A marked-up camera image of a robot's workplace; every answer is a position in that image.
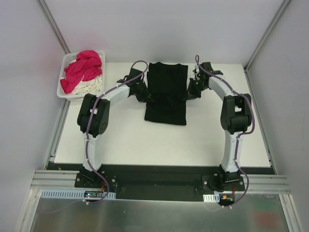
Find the black graphic t shirt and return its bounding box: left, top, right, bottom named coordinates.
left=144, top=62, right=188, bottom=126

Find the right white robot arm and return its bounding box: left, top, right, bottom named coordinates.
left=185, top=62, right=255, bottom=192

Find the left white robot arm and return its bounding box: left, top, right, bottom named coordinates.
left=74, top=68, right=151, bottom=188

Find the white t shirt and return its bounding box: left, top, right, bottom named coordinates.
left=62, top=54, right=104, bottom=95

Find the pink t shirt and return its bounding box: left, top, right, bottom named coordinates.
left=60, top=50, right=103, bottom=95

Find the white plastic basket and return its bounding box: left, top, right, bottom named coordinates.
left=56, top=50, right=105, bottom=101

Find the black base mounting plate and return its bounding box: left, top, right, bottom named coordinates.
left=47, top=163, right=246, bottom=201

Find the right white cable duct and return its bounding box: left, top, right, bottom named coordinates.
left=203, top=193, right=220, bottom=203

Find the white cable duct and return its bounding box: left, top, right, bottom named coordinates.
left=41, top=189, right=116, bottom=201
left=203, top=193, right=220, bottom=203

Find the aluminium frame rail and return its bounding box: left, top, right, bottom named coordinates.
left=30, top=170, right=78, bottom=189

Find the left white cable duct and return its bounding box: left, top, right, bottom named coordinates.
left=41, top=189, right=116, bottom=201

